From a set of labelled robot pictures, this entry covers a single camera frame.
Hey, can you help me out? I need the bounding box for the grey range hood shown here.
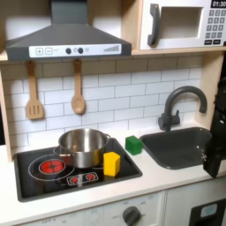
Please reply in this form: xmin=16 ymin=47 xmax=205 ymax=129
xmin=4 ymin=0 xmax=132 ymax=62

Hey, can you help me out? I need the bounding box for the grey oven knob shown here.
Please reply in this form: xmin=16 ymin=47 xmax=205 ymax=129
xmin=121 ymin=206 xmax=142 ymax=226

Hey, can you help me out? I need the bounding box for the green block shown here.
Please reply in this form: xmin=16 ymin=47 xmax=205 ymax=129
xmin=124 ymin=135 xmax=143 ymax=156

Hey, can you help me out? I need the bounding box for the wooden slotted spatula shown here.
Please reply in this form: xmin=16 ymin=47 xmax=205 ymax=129
xmin=24 ymin=60 xmax=46 ymax=121

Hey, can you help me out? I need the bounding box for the wooden spoon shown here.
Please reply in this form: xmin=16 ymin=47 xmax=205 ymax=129
xmin=71 ymin=58 xmax=87 ymax=115

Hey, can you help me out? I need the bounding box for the dark grey tap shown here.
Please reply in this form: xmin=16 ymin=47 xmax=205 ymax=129
xmin=157 ymin=85 xmax=208 ymax=132

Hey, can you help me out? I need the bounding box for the yellow block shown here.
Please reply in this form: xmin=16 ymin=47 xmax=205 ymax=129
xmin=102 ymin=151 xmax=122 ymax=177

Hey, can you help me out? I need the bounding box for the white toy microwave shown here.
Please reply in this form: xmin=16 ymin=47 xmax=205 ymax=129
xmin=139 ymin=0 xmax=226 ymax=51

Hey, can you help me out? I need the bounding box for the black toy stove top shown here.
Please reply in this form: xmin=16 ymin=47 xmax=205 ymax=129
xmin=12 ymin=137 xmax=144 ymax=203

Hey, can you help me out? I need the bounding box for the dark grey sink basin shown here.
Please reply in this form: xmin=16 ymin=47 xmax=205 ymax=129
xmin=139 ymin=126 xmax=226 ymax=170

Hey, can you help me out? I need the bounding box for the steel pot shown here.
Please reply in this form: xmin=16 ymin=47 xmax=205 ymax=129
xmin=52 ymin=127 xmax=112 ymax=170

